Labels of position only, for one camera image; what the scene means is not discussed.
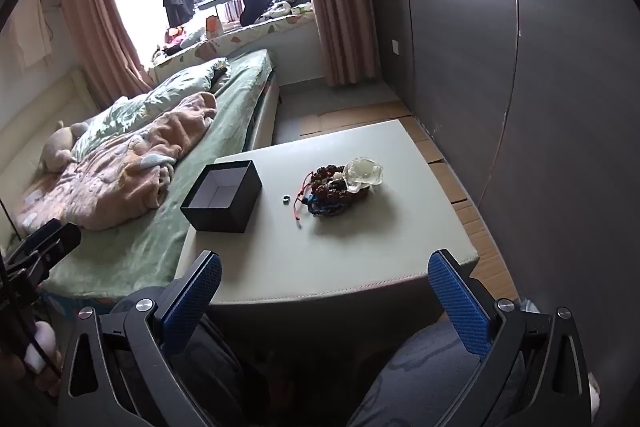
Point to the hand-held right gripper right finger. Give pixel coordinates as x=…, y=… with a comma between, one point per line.
x=457, y=302

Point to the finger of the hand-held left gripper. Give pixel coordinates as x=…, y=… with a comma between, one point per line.
x=50, y=239

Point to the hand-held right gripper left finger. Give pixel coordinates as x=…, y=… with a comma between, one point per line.
x=195, y=297

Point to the black box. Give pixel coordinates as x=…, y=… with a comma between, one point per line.
x=235, y=207

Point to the white butterfly ornament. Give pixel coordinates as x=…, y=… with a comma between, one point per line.
x=365, y=172

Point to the person's left hand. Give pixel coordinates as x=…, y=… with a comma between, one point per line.
x=44, y=347

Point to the person's left leg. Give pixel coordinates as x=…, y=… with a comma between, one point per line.
x=220, y=372

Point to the person's leg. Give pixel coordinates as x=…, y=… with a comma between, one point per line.
x=220, y=372
x=420, y=372

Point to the person's right leg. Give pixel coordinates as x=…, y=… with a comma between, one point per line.
x=420, y=372

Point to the beige plush toy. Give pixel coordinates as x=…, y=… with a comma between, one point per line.
x=55, y=147

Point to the white low table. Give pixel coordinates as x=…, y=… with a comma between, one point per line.
x=375, y=247

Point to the pink fleece blanket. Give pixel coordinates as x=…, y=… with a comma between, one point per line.
x=125, y=167

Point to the bed with green sheet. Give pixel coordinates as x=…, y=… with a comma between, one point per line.
x=220, y=122

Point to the green patterned pillow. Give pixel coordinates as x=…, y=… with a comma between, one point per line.
x=165, y=92

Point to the hanging white cloth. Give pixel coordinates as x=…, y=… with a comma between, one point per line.
x=30, y=27

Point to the pile of colourful clothes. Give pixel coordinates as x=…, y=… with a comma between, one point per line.
x=175, y=39

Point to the orange paper bag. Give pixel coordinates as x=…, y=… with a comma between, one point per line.
x=214, y=26

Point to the dark grey wardrobe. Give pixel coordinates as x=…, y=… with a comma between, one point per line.
x=450, y=32

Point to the floral window seat cushion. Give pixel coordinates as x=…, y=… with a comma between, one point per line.
x=260, y=32

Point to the white wall switch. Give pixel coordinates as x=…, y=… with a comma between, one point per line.
x=396, y=47

